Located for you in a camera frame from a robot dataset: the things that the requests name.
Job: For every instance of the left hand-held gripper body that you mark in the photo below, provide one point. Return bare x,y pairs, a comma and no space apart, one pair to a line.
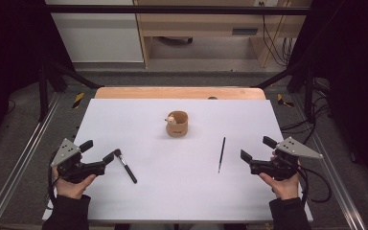
76,167

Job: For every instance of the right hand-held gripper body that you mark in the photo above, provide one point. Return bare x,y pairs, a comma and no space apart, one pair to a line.
281,167

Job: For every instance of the thick black makeup brush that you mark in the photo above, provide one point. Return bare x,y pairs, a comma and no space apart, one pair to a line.
127,169

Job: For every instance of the thin black brush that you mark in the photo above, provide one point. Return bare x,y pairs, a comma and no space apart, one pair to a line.
222,153

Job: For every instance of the wooden brush holder cup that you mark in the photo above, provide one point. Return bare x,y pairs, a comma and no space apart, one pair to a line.
177,127

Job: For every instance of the person's right hand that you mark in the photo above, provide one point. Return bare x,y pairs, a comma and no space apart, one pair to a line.
286,189

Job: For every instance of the person's left hand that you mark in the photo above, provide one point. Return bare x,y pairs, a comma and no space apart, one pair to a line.
70,190

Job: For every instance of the yellow black tape piece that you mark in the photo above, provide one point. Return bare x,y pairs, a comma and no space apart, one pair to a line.
282,100
78,99

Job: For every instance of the black metal stand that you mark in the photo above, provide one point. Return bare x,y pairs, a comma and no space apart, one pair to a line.
43,96
308,96

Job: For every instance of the white table board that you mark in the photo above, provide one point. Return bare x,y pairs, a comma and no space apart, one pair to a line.
172,191

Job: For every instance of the wooden table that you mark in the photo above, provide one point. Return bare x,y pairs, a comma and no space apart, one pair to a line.
172,93

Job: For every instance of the black curtain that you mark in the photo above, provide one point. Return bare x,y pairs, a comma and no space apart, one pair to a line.
357,80
6,64

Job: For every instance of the white cabinet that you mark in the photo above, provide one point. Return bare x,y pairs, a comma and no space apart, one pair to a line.
99,38

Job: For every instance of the light wooden desk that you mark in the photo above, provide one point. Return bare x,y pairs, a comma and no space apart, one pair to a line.
204,24

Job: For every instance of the aluminium floor rail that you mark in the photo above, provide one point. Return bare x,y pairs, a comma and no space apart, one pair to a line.
332,166
16,166

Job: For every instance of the black horizontal frame bar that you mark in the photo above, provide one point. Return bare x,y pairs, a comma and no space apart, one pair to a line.
172,10

